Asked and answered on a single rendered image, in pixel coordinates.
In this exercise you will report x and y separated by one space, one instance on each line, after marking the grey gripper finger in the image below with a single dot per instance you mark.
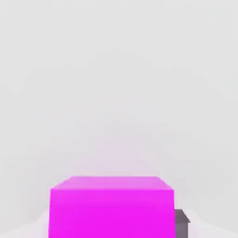
181 223

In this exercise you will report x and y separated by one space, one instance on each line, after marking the small magenta cube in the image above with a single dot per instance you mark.
111 210

